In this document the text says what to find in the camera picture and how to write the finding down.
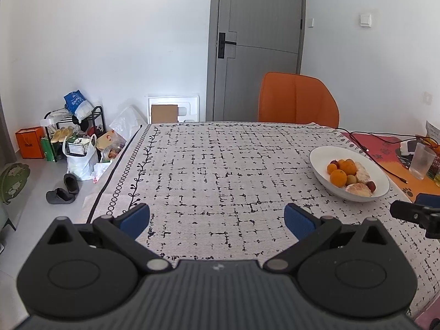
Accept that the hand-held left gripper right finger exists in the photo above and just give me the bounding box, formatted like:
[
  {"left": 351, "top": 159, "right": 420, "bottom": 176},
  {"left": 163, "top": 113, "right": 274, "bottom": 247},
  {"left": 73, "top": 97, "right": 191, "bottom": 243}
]
[{"left": 263, "top": 203, "right": 399, "bottom": 274}]

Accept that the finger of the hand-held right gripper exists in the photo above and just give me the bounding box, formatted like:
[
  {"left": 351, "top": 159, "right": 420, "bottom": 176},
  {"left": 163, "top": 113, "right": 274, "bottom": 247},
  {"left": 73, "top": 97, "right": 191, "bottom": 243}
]
[
  {"left": 390, "top": 199, "right": 440, "bottom": 239},
  {"left": 415, "top": 193, "right": 440, "bottom": 208}
]

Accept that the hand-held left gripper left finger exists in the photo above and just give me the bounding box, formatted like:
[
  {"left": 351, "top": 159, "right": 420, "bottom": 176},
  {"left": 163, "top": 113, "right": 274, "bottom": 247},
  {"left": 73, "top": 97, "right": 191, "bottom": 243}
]
[{"left": 34, "top": 203, "right": 172, "bottom": 274}]

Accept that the peeled orange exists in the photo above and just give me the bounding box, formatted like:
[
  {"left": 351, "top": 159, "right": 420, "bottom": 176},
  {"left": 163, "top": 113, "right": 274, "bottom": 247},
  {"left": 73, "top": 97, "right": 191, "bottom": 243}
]
[
  {"left": 354, "top": 161, "right": 372, "bottom": 184},
  {"left": 345, "top": 183, "right": 372, "bottom": 198}
]

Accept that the large orange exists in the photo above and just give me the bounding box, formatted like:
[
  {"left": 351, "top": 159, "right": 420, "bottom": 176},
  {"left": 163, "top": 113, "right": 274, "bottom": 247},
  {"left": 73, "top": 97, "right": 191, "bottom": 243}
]
[{"left": 330, "top": 169, "right": 348, "bottom": 188}]

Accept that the white plate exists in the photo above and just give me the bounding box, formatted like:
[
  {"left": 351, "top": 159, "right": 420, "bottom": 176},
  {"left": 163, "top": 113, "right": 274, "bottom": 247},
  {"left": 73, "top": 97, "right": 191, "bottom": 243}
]
[{"left": 309, "top": 145, "right": 391, "bottom": 203}]

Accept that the clear glass cup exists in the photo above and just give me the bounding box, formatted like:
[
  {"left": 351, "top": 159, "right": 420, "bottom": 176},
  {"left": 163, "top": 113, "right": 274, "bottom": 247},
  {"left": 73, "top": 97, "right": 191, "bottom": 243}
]
[{"left": 409, "top": 142, "right": 436, "bottom": 180}]

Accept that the orange red cartoon mat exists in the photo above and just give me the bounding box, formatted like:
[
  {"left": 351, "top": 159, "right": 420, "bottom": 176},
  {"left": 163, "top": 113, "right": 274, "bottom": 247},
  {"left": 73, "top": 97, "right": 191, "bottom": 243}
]
[{"left": 339, "top": 131, "right": 440, "bottom": 200}]

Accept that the small white plastic bag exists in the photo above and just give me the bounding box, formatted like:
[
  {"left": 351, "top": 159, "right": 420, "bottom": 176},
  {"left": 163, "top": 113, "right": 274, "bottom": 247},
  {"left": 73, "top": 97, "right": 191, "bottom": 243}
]
[{"left": 91, "top": 161, "right": 112, "bottom": 183}]

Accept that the printed paper packet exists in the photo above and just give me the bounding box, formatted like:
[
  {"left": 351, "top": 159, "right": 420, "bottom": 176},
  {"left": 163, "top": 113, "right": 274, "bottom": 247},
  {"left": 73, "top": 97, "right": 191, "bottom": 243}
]
[{"left": 424, "top": 120, "right": 440, "bottom": 145}]

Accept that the grey slipper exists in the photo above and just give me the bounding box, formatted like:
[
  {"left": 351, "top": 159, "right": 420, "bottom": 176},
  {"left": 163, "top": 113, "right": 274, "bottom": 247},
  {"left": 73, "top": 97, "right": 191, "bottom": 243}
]
[
  {"left": 64, "top": 174, "right": 80, "bottom": 194},
  {"left": 46, "top": 188, "right": 77, "bottom": 205}
]

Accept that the brown paper bag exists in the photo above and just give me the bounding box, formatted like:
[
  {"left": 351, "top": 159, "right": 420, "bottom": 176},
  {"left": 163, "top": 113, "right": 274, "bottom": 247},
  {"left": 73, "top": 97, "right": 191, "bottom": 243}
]
[{"left": 96, "top": 130, "right": 117, "bottom": 152}]

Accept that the black-patterned white tablecloth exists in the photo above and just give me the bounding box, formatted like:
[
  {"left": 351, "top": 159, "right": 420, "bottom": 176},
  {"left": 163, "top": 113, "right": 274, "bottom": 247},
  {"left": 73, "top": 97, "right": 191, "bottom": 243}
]
[{"left": 74, "top": 121, "right": 434, "bottom": 320}]

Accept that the clear plastic bag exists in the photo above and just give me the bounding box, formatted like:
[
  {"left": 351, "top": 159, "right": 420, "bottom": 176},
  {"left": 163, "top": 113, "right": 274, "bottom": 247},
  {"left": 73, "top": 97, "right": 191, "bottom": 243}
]
[{"left": 109, "top": 106, "right": 147, "bottom": 145}]

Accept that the brown cardboard piece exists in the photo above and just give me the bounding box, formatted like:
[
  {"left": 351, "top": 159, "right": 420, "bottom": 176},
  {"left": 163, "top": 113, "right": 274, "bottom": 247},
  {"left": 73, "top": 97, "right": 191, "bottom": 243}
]
[{"left": 151, "top": 104, "right": 178, "bottom": 123}]

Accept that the black shoe rack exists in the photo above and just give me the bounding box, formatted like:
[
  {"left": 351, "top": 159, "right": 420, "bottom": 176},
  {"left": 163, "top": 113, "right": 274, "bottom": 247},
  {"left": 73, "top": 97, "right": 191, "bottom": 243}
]
[{"left": 45, "top": 106, "right": 104, "bottom": 160}]

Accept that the green box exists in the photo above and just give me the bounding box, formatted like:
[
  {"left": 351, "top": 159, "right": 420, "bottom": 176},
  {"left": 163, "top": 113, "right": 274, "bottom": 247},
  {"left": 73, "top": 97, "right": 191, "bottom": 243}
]
[{"left": 40, "top": 137, "right": 57, "bottom": 162}]

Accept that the orange chair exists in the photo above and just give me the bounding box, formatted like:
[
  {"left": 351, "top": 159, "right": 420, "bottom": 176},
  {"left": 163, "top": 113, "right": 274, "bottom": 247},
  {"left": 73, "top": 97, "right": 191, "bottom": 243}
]
[{"left": 258, "top": 72, "right": 340, "bottom": 128}]

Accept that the white foam tray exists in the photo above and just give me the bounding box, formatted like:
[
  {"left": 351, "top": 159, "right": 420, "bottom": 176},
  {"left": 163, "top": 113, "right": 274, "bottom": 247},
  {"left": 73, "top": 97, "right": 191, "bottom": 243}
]
[{"left": 148, "top": 93, "right": 200, "bottom": 124}]

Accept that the green cushion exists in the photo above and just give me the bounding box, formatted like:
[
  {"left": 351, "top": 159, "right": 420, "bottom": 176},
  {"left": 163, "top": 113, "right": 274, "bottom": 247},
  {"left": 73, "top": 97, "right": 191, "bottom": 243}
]
[{"left": 0, "top": 163, "right": 31, "bottom": 204}]

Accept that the blue plastic bag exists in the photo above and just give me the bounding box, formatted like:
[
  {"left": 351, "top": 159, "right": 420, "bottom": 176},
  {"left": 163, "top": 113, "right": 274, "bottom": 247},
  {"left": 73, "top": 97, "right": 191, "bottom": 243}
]
[{"left": 64, "top": 90, "right": 94, "bottom": 119}]

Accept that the orange box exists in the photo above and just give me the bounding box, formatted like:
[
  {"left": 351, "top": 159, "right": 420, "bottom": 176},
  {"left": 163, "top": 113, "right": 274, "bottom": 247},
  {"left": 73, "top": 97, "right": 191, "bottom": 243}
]
[{"left": 15, "top": 127, "right": 46, "bottom": 159}]

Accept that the grey door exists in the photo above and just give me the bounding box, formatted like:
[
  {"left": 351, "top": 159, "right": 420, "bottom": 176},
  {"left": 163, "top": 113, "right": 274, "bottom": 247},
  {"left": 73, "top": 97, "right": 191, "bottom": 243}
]
[{"left": 206, "top": 0, "right": 307, "bottom": 122}]

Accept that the black cable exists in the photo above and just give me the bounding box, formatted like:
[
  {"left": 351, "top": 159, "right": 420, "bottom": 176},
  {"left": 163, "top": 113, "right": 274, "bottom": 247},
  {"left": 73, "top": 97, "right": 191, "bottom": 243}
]
[
  {"left": 351, "top": 131, "right": 418, "bottom": 142},
  {"left": 340, "top": 129, "right": 409, "bottom": 183}
]

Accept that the black door handle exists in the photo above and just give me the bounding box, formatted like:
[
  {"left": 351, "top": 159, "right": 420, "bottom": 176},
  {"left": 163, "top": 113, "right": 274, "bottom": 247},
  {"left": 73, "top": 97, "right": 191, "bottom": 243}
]
[{"left": 218, "top": 32, "right": 238, "bottom": 59}]

